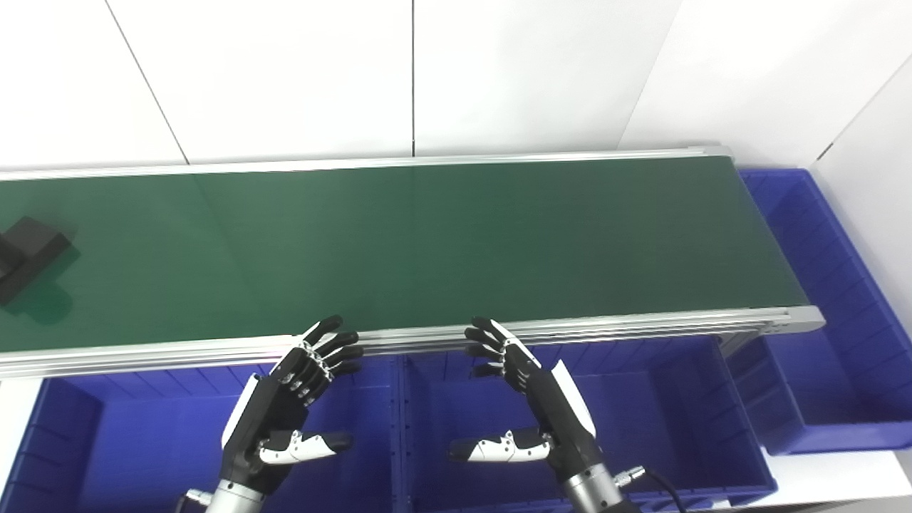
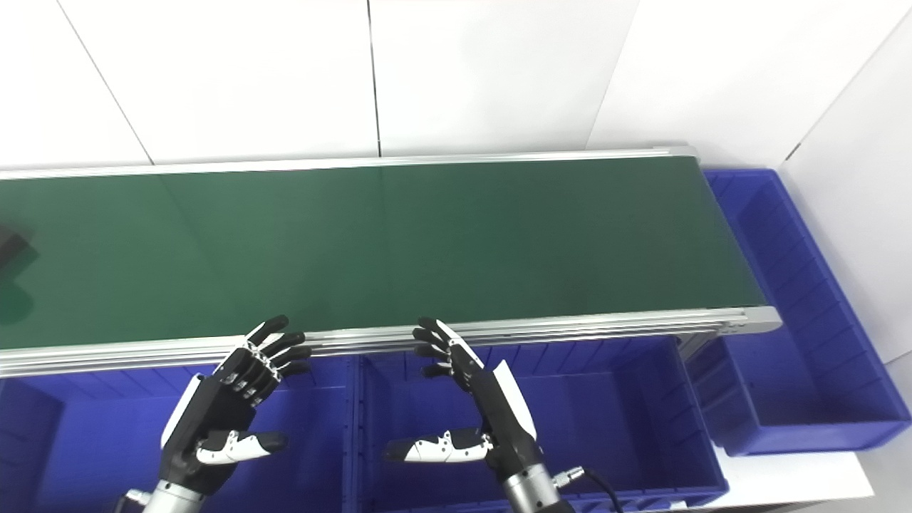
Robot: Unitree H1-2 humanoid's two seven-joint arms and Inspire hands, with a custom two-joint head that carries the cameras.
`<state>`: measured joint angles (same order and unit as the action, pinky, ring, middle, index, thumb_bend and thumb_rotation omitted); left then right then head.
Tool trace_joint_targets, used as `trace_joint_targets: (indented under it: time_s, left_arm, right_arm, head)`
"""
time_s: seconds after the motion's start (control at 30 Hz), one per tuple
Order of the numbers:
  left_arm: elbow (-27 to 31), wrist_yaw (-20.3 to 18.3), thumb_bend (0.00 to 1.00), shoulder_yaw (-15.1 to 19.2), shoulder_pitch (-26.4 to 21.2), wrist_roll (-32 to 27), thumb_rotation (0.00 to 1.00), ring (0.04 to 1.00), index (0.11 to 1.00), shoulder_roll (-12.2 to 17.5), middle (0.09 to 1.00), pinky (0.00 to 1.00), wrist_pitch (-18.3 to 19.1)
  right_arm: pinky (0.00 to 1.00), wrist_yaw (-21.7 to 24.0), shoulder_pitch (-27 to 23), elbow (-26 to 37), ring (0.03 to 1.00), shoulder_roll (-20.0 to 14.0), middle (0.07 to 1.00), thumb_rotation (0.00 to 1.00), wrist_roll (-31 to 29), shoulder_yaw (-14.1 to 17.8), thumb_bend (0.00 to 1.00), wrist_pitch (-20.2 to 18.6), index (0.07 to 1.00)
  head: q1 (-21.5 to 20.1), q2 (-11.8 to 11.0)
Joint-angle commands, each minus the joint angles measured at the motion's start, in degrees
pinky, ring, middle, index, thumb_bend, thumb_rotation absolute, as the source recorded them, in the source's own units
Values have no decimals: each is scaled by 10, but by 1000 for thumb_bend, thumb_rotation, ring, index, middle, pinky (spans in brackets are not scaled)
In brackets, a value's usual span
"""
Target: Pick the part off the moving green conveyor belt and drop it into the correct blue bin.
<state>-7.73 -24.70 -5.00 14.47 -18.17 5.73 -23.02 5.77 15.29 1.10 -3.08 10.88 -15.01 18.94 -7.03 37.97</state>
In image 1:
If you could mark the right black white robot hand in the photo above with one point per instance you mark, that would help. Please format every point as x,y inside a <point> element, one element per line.
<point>563,420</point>

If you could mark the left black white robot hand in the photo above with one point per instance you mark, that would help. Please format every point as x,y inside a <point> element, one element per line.
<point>267,417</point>

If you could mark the black cylinder-on-base part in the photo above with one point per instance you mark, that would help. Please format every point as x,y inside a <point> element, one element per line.
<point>28,253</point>

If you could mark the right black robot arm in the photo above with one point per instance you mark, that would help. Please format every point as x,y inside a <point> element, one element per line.
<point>591,493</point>

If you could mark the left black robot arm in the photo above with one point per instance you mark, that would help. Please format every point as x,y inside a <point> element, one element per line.
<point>234,499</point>

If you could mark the blue plastic bin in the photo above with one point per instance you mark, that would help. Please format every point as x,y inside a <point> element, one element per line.
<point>142,442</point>
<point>833,370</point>
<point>662,427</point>

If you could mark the green conveyor belt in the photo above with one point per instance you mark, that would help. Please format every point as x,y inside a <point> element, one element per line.
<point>641,324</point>
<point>427,242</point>

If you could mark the aluminium conveyor leg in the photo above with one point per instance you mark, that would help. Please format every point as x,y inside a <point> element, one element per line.
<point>741,342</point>

